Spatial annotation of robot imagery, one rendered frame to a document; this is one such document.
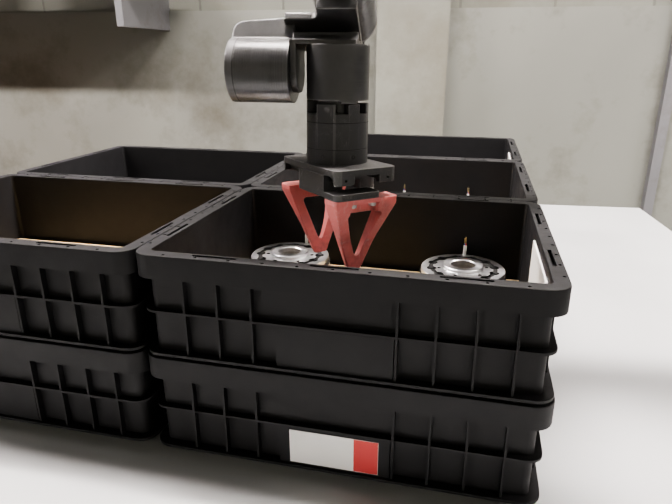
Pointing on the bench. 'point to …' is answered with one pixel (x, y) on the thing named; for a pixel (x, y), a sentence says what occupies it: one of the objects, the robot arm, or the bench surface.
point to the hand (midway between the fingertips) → (336, 251)
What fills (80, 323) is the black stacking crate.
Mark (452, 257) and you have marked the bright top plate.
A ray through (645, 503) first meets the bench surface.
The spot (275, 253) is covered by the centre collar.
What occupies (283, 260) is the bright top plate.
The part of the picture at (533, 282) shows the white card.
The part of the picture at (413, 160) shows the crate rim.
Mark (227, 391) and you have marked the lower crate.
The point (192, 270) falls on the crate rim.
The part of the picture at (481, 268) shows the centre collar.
